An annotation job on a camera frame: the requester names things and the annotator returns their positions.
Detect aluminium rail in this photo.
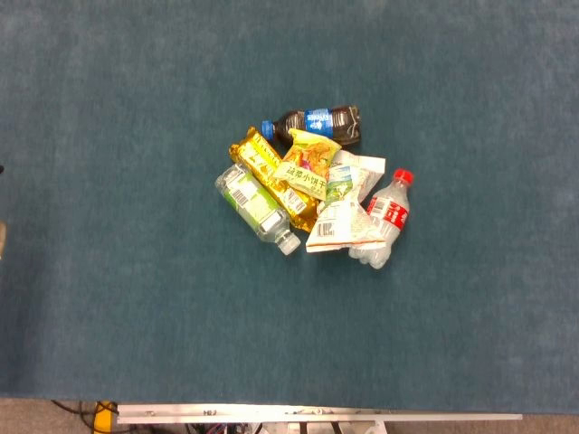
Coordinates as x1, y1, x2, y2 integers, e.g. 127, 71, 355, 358
116, 403, 524, 425

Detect yellow green snack bag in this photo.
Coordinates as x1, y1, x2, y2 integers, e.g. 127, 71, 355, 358
272, 127, 343, 203

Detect blue felt table cloth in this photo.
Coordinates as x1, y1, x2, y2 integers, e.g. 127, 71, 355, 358
0, 0, 579, 415

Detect white snack bag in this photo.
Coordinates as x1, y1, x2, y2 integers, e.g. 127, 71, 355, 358
305, 149, 388, 254

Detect black floor cables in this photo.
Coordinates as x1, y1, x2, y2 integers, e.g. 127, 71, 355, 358
51, 400, 96, 429

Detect cola bottle blue cap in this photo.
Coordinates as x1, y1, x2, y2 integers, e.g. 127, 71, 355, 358
261, 105, 362, 146

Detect clear bottle green label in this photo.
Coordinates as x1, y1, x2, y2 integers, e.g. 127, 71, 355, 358
214, 163, 302, 257

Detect yellow plastic part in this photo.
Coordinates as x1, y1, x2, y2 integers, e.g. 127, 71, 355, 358
93, 401, 119, 434

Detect clear bottle red label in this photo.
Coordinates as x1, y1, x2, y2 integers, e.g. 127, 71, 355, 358
347, 167, 415, 270

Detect gold foil biscuit package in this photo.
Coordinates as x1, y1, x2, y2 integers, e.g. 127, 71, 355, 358
228, 126, 320, 234

